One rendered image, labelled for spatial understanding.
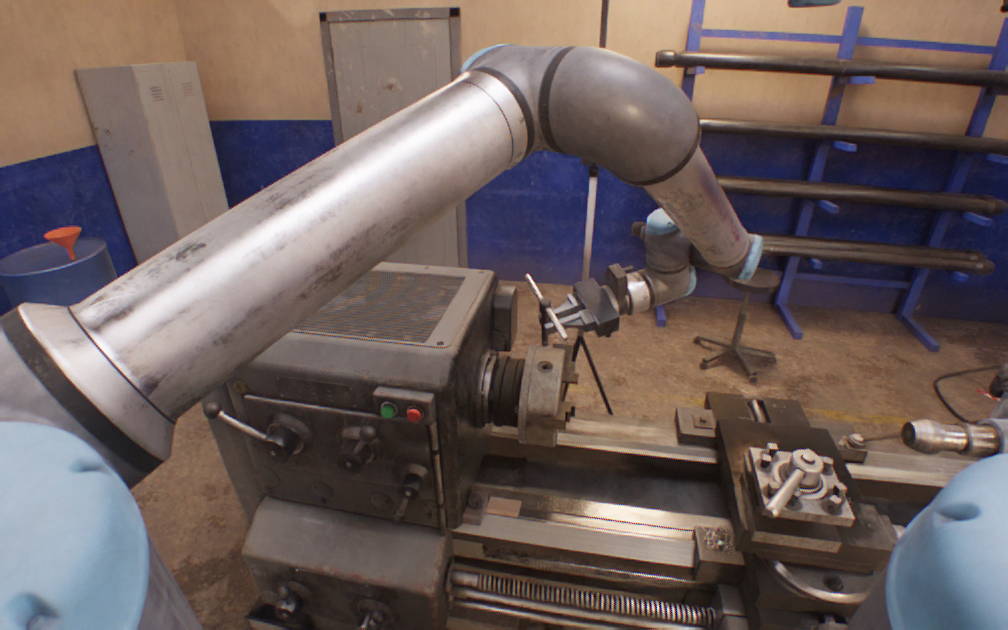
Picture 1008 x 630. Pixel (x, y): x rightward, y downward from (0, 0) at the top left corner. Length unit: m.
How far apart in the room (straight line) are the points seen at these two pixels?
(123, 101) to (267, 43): 1.23
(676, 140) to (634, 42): 3.47
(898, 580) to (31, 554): 0.36
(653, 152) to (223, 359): 0.45
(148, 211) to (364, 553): 3.56
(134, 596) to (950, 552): 0.33
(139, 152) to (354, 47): 1.73
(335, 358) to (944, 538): 1.02
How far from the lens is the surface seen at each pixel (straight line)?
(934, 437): 1.52
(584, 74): 0.56
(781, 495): 1.05
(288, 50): 4.77
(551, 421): 1.19
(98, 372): 0.40
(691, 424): 1.66
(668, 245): 1.09
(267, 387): 1.23
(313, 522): 1.44
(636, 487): 1.63
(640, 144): 0.56
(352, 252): 0.45
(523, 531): 1.34
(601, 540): 1.34
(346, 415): 1.15
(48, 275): 3.59
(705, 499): 1.66
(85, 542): 0.26
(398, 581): 1.35
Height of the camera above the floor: 1.90
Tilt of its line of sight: 29 degrees down
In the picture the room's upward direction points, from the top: straight up
